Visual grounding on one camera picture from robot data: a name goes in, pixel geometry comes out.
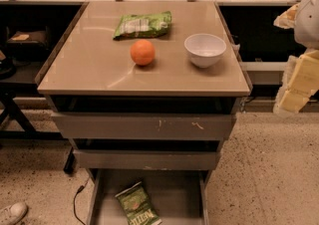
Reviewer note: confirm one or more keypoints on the white bowl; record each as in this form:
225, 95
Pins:
204, 50

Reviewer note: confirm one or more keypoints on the white sneaker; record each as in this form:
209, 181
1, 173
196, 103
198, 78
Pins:
12, 214

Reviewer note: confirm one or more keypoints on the black table frame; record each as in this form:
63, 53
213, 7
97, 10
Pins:
12, 102

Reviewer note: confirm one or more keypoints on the open bottom drawer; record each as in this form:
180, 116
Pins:
177, 196

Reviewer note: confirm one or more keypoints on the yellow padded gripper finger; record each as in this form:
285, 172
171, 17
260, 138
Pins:
287, 19
300, 81

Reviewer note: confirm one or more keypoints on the orange fruit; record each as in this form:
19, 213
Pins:
142, 52

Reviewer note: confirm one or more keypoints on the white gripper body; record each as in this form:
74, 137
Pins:
308, 23

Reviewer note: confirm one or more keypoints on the green jalapeno chip bag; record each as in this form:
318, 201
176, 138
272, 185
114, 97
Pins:
137, 206

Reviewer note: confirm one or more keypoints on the middle grey drawer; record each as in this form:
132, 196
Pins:
147, 160

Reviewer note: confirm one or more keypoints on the green chip bag on counter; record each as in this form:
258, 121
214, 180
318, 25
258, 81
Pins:
143, 26

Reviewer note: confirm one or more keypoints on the grey drawer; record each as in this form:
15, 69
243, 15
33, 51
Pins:
147, 160
157, 126

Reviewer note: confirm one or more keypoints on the grey drawer cabinet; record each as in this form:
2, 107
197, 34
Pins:
90, 72

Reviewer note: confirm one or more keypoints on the top grey drawer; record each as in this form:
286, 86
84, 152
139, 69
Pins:
157, 126

